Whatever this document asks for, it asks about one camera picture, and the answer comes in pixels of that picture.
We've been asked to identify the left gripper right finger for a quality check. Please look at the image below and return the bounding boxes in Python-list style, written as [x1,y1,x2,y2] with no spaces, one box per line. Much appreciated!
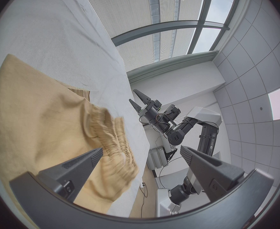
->
[180,145,245,203]

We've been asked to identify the window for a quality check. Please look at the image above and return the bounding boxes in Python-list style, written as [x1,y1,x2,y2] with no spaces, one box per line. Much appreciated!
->
[81,0,241,67]

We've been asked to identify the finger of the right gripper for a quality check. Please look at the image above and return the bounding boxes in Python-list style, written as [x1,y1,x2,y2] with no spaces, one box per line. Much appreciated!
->
[133,89,152,106]
[129,99,142,113]

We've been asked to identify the bed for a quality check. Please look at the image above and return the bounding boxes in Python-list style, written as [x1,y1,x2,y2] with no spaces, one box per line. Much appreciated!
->
[0,0,150,218]

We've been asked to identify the square ceiling light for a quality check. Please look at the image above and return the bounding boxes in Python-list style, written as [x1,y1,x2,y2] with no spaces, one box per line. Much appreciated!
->
[268,85,280,121]

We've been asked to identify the tan shorts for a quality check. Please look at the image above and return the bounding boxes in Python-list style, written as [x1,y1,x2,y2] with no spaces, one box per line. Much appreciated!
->
[0,54,140,216]

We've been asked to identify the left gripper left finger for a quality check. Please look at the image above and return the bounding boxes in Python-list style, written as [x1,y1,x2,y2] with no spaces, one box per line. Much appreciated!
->
[38,147,104,203]

